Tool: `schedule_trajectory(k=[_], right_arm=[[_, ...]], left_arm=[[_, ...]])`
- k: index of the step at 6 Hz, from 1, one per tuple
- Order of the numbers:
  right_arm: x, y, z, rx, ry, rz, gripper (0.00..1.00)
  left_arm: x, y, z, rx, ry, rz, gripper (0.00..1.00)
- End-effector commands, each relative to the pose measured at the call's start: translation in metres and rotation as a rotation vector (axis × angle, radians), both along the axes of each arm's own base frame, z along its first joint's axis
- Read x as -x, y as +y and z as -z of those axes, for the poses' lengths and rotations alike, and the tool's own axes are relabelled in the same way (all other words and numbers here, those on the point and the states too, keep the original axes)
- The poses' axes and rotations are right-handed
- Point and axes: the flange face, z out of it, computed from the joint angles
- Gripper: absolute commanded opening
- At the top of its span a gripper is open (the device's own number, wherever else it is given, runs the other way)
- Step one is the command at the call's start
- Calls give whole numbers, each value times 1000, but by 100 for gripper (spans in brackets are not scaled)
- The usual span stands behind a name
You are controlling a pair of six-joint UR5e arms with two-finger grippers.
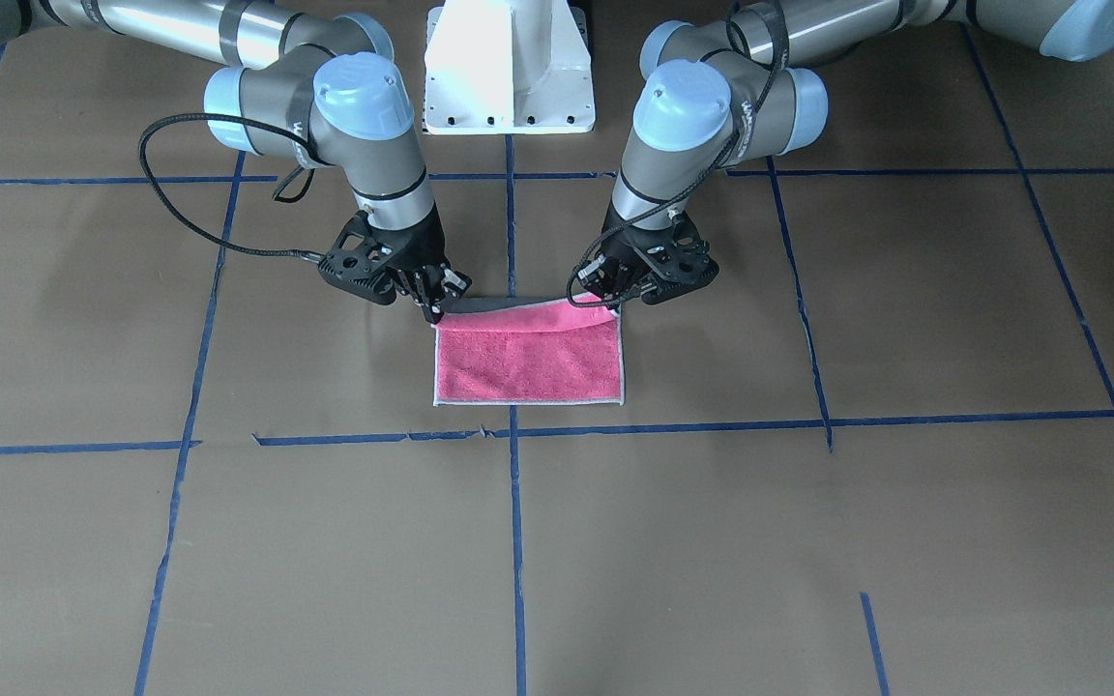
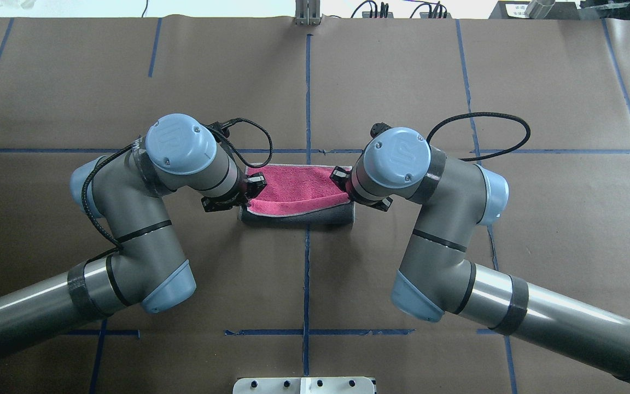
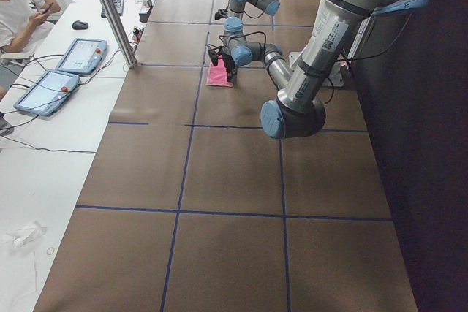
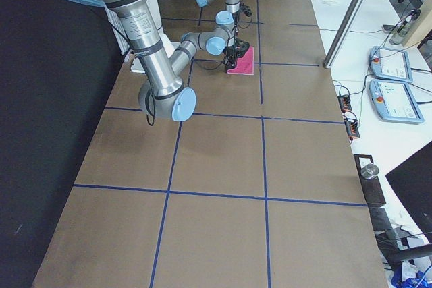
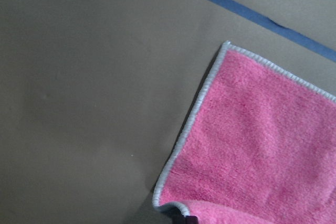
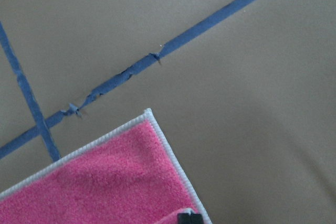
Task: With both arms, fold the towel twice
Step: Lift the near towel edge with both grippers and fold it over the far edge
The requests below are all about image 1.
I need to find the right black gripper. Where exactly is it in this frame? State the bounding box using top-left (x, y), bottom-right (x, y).
top-left (367, 208), bottom-right (470, 326)

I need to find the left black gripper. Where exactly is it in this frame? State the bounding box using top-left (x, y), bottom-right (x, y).
top-left (578, 215), bottom-right (672, 313)

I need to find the pink towel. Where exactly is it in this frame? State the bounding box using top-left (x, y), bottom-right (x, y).
top-left (433, 297), bottom-right (625, 406)

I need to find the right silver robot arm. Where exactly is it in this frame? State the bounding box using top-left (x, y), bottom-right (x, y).
top-left (0, 1), bottom-right (470, 325)

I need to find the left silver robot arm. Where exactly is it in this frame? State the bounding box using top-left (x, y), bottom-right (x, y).
top-left (566, 1), bottom-right (1114, 308)

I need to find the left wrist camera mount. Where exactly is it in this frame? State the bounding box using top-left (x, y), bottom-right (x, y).
top-left (632, 213), bottom-right (719, 305)

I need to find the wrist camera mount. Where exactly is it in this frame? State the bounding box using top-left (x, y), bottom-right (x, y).
top-left (317, 210), bottom-right (397, 305)
top-left (632, 213), bottom-right (719, 305)

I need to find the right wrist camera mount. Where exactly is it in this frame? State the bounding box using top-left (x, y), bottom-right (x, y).
top-left (317, 210), bottom-right (397, 305)

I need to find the white pedestal column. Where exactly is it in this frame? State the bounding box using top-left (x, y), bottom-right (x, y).
top-left (422, 1), bottom-right (597, 136)

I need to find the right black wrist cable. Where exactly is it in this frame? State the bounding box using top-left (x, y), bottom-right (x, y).
top-left (137, 112), bottom-right (328, 264)

